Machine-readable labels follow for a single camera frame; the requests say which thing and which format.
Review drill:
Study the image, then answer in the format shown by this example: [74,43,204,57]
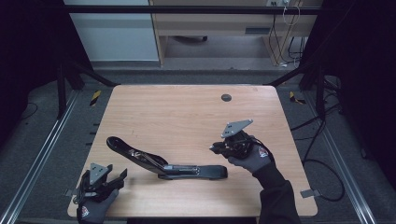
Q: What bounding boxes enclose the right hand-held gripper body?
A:
[218,119,259,160]

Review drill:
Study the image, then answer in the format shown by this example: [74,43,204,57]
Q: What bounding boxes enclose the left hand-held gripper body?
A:
[75,162,124,203]

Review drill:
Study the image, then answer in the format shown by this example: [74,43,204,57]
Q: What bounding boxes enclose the person's right hand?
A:
[227,143,276,175]

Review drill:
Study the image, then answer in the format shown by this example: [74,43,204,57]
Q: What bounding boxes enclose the person's left hand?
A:
[77,189,120,224]

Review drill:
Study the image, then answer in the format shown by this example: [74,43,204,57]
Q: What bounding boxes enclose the black metal stand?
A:
[266,60,327,119]
[56,58,120,119]

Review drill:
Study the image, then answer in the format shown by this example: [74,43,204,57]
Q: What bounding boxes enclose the dark elongated object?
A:
[172,35,209,44]

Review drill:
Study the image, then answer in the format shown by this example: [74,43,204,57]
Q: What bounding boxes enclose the light wooden desk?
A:
[148,0,323,67]

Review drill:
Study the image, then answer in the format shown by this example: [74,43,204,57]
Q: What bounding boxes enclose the white cabinet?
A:
[63,0,160,63]

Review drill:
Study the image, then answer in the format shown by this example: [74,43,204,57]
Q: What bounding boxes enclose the black horizontal bar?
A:
[64,4,325,15]

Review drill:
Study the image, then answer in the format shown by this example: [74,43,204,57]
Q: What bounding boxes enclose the black curtain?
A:
[303,0,396,183]
[0,0,92,147]

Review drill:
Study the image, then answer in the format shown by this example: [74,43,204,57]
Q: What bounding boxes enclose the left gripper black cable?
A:
[75,174,87,205]

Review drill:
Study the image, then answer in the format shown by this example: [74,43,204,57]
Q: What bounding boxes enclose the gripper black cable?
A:
[75,174,87,205]
[247,136,277,164]

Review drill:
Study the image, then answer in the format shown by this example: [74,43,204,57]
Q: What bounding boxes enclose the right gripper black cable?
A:
[247,136,277,164]

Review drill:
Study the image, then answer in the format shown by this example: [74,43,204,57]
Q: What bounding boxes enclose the aluminium floor rail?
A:
[0,89,80,224]
[303,92,378,224]

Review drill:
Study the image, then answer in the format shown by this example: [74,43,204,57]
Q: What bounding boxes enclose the yellow-handled tool left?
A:
[89,90,103,107]

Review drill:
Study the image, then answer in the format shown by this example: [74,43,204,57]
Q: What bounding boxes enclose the yellow-handled tool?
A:
[89,90,103,107]
[289,91,307,105]

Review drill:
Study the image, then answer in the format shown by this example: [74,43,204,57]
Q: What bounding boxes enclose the yellow-handled tool right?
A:
[289,91,307,105]

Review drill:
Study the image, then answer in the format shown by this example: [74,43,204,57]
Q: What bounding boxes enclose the thin black floor cable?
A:
[20,102,39,121]

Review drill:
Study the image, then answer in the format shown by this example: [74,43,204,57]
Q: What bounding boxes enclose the black hanging cables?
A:
[268,13,305,67]

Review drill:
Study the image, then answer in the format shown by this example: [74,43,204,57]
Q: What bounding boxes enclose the black looped floor cable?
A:
[302,158,347,203]

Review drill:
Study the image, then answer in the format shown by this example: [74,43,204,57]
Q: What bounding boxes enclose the white hanging cable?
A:
[281,5,302,27]

